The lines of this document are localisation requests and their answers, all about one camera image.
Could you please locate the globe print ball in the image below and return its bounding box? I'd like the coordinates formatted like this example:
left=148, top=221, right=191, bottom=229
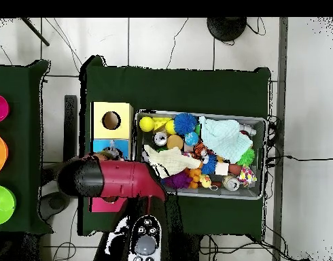
left=184, top=131, right=200, bottom=147

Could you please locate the silver soda can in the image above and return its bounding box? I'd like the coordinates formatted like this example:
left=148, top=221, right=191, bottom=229
left=222, top=175, right=241, bottom=192

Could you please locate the black power cable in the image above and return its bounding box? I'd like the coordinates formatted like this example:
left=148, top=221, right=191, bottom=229
left=266, top=154, right=333, bottom=162

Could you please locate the grey floor base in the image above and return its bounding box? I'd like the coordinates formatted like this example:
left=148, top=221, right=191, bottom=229
left=39, top=191, right=72, bottom=221

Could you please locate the mint green waffle cloth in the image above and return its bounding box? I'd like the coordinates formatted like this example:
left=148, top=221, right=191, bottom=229
left=198, top=116, right=253, bottom=163

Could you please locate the large blue spiky ball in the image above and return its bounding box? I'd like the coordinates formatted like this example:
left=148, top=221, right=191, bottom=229
left=173, top=112, right=198, bottom=136

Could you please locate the wooden box with three holes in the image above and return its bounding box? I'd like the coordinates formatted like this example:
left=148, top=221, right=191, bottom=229
left=89, top=101, right=134, bottom=213

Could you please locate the black rod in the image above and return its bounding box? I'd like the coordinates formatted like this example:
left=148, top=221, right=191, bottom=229
left=20, top=17, right=50, bottom=47

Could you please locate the black round floor base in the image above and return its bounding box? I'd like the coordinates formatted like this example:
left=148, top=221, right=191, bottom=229
left=206, top=17, right=247, bottom=42

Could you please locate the green plastic bowl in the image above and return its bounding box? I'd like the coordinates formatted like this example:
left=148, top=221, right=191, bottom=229
left=0, top=184, right=17, bottom=226

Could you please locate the purple spiky ball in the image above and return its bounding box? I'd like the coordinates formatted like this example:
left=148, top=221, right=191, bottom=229
left=163, top=171, right=193, bottom=190

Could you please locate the colourful polka dot pouch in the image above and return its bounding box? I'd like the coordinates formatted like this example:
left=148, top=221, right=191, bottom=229
left=238, top=164, right=258, bottom=187

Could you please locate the dark green side tablecloth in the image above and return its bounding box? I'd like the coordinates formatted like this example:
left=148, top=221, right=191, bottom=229
left=0, top=59, right=52, bottom=234

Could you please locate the yellow tennis ball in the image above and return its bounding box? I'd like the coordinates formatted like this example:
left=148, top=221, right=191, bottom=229
left=139, top=116, right=156, bottom=133

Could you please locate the light green spiky ball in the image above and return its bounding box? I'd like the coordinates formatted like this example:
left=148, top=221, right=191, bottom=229
left=236, top=147, right=256, bottom=167

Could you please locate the wire mesh bin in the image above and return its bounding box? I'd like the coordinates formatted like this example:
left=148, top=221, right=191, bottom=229
left=135, top=109, right=268, bottom=201

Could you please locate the cream waffle cloth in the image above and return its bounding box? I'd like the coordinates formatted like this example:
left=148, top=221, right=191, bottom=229
left=143, top=144, right=202, bottom=179

